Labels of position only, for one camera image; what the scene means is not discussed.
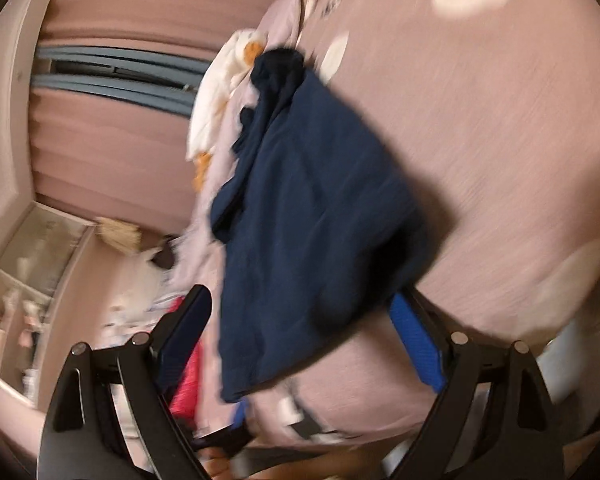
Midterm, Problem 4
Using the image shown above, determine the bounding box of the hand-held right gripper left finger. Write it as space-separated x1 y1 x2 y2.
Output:
40 284 213 480

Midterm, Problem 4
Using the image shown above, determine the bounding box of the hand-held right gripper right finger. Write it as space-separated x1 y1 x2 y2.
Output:
387 287 566 480

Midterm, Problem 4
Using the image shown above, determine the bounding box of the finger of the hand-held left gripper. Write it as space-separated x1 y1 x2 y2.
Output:
190 400 255 457

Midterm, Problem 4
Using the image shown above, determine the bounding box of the navy fleece garment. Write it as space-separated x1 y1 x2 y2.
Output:
210 49 433 403

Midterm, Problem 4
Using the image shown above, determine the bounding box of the person's left hand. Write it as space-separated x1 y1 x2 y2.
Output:
202 452 237 480

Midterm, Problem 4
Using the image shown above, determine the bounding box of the red cloth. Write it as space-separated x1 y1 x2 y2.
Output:
170 295 203 421

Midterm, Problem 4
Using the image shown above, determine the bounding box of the white bag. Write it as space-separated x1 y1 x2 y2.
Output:
107 245 181 331

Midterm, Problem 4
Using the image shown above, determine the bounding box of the tan straw item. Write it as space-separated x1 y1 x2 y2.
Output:
96 216 143 252

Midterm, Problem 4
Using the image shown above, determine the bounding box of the white object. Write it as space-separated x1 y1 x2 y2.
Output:
535 320 600 406

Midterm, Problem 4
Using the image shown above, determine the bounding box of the white display shelf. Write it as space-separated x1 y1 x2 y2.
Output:
0 205 98 406

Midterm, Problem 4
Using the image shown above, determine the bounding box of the pink curtain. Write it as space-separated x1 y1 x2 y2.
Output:
27 0 306 233

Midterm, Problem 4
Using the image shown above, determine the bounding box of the pink dotted bed sheet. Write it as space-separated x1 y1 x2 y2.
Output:
170 0 600 456

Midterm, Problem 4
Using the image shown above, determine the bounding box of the white and orange plush blanket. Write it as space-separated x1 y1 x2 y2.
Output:
186 29 271 191

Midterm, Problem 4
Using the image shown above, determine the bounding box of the grey window frame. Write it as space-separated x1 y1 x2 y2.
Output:
32 45 213 118

